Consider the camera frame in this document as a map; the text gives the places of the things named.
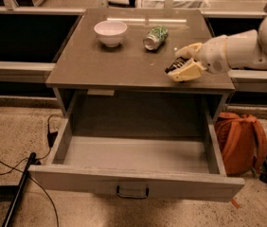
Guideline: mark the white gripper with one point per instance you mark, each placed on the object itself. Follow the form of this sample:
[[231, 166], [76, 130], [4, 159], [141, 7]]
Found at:
[[215, 55]]

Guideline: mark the white ceramic bowl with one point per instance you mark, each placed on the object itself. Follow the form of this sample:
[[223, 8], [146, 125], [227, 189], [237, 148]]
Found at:
[[110, 33]]

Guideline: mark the black pole on floor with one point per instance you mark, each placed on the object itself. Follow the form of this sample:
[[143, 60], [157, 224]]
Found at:
[[20, 187]]

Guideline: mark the open grey top drawer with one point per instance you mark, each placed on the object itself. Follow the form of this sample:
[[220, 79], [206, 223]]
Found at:
[[100, 146]]

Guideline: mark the metal railing frame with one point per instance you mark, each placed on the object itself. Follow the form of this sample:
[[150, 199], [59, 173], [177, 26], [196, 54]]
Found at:
[[33, 38]]

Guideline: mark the black chocolate rxbar wrapper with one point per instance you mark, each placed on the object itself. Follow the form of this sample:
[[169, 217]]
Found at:
[[178, 63]]

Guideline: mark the orange backpack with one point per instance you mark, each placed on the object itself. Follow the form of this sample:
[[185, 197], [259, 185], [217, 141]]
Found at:
[[242, 141]]

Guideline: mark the green white soda can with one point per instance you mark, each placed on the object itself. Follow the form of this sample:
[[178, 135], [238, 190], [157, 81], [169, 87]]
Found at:
[[155, 37]]

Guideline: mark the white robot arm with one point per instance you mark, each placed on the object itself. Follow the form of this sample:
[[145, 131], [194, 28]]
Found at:
[[247, 49]]

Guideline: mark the grey cabinet with top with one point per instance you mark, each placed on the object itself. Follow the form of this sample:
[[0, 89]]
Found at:
[[129, 68]]

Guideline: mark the black drawer handle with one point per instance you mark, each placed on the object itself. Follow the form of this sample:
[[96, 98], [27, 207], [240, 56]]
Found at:
[[132, 194]]

